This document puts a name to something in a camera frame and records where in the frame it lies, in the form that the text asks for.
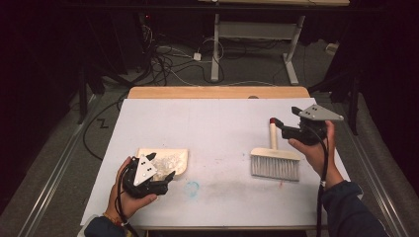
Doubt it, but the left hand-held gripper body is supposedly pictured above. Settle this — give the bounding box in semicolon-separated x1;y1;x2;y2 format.
122;153;171;199

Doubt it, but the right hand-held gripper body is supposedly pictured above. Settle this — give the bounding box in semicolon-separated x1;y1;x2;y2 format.
281;104;345;146

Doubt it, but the beige plastic dustpan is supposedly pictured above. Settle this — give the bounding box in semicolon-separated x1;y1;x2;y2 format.
134;147;190;183

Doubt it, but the cream hand brush red-tipped handle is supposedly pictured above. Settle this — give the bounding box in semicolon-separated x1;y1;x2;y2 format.
249;117;301;183

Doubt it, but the person's left hand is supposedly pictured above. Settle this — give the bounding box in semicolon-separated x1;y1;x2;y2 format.
104;156;158;223

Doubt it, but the person's right hand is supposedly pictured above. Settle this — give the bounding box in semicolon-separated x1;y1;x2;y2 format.
288;118;346;190

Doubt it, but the black metal stand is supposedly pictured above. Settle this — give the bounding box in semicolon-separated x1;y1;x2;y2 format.
76;60;91;125
308;63;361;136

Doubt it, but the white table cover sheet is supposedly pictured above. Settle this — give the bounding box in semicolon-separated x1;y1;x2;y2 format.
80;97;352;229

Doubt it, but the small white box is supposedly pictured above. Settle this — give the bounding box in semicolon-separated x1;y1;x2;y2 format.
325;42;340;56

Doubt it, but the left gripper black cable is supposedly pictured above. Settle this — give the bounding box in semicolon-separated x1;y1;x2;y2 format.
113;162;141;237

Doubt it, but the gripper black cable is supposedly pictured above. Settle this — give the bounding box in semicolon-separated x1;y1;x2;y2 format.
113;162;141;237
305;124;331;237

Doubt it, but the black floor cable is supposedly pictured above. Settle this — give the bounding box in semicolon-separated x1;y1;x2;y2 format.
81;93;130;162

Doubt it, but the metal floor rail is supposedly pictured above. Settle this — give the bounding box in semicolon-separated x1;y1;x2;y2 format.
340;98;411;237
14;94;102;237

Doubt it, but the tangle of floor cables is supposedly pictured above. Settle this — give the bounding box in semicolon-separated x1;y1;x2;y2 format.
139;24;226;87

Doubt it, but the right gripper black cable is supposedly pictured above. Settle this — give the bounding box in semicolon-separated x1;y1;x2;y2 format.
305;124;331;237

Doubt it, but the white metal desk frame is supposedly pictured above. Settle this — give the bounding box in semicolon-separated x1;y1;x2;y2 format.
197;0;351;86

